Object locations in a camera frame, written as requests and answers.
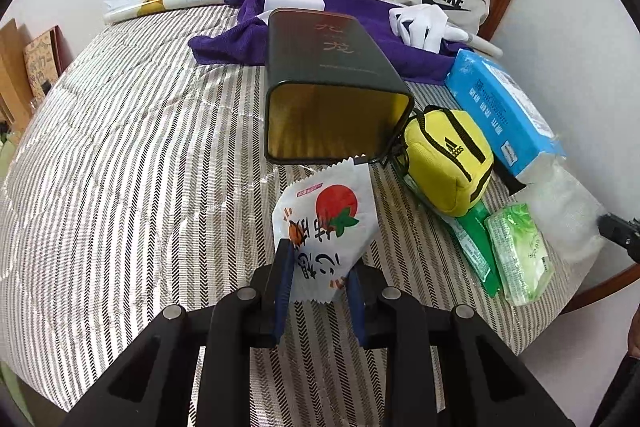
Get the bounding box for white glove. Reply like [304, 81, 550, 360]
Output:
[389, 3, 458, 54]

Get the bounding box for white red snack packet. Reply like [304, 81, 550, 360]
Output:
[272, 154, 377, 305]

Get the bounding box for dark green tin box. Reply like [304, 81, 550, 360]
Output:
[263, 7, 416, 165]

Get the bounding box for small white packet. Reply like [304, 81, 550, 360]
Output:
[264, 0, 323, 14]

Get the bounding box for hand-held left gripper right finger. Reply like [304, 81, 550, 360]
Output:
[345, 264, 576, 427]

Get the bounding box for blue tissue pack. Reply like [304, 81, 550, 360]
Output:
[444, 48, 608, 265]

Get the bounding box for person's right forearm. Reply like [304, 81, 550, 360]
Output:
[626, 307, 640, 358]

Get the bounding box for light green tissue pack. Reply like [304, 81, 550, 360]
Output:
[484, 203, 555, 307]

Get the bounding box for yellow zip pouch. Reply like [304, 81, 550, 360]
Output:
[400, 106, 495, 215]

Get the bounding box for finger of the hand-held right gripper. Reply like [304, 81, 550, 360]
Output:
[597, 213, 640, 265]

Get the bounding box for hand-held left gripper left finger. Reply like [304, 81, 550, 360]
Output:
[60, 238, 296, 427]

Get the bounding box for purple towel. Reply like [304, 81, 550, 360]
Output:
[189, 0, 461, 85]

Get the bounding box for dark green packet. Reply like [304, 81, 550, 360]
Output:
[440, 199, 503, 298]

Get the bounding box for brown wooden baseboard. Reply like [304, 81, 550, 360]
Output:
[562, 257, 640, 314]

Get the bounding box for wooden headboard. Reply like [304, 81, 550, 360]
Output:
[0, 18, 32, 142]

